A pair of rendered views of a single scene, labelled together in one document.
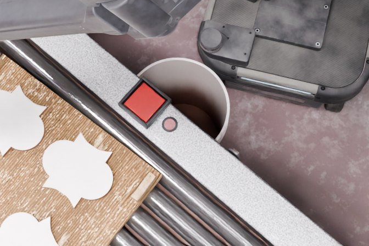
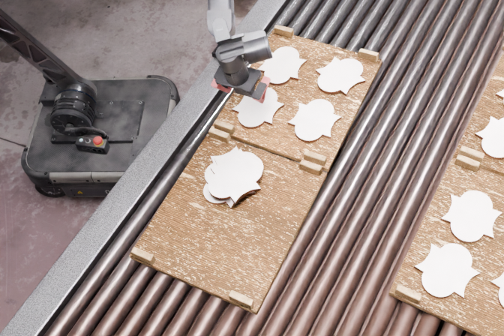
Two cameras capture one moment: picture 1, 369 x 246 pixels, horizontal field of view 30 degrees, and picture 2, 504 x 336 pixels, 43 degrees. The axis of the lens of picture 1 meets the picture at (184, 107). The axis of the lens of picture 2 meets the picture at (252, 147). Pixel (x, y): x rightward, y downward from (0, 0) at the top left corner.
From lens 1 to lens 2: 159 cm
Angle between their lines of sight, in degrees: 42
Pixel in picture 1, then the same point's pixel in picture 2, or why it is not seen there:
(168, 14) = not seen: outside the picture
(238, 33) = (137, 145)
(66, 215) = (312, 65)
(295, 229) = not seen: outside the picture
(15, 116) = (254, 104)
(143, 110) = not seen: hidden behind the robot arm
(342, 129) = not seen: hidden behind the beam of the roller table
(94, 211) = (304, 52)
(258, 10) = (116, 140)
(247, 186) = not seen: outside the picture
